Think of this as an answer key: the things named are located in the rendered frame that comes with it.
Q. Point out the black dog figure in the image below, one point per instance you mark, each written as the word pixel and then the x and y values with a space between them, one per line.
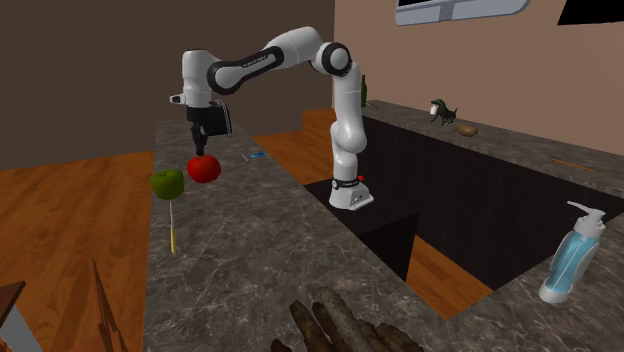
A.
pixel 443 112

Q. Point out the grey wall television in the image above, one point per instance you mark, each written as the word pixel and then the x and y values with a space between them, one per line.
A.
pixel 453 10

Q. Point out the orange pencil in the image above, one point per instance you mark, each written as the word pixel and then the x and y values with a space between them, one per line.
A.
pixel 573 164

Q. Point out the small silver utensil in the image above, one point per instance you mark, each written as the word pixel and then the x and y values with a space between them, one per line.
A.
pixel 244 156

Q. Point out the blue pen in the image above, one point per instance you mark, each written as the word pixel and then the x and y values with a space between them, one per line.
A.
pixel 257 155

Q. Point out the brown potato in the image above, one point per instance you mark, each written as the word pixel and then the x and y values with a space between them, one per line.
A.
pixel 467 130

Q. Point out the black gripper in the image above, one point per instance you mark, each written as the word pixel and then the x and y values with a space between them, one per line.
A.
pixel 213 120

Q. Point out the green bell pepper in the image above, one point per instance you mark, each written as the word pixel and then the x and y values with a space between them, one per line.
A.
pixel 167 184

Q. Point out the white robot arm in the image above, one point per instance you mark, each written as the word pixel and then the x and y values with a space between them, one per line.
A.
pixel 341 122

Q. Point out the green glass bottle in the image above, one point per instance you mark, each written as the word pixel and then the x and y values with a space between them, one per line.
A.
pixel 363 91

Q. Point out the black wall picture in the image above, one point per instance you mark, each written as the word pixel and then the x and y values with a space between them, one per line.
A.
pixel 592 10

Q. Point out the blue soap dispenser bottle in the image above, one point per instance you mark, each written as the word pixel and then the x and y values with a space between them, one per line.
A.
pixel 570 256

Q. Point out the black robot stand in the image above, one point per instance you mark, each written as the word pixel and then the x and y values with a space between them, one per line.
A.
pixel 385 229

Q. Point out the red tomato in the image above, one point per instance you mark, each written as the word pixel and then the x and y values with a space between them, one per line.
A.
pixel 204 168

